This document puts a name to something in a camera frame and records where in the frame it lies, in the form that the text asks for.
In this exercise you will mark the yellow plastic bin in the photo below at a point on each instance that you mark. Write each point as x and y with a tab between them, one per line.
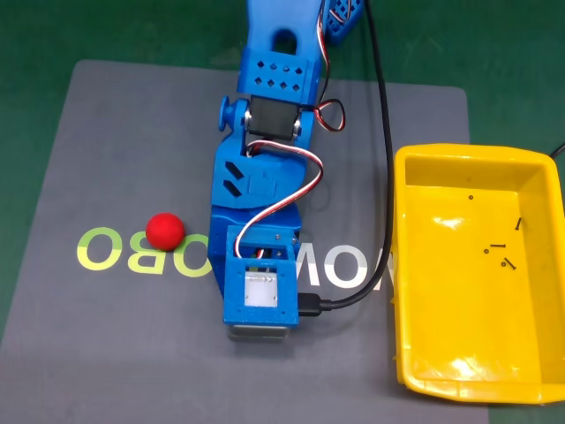
463	309

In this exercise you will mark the grey mat with lettering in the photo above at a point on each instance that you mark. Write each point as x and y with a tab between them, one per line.
132	331

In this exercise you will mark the red ball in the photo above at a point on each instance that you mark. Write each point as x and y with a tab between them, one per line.
165	232

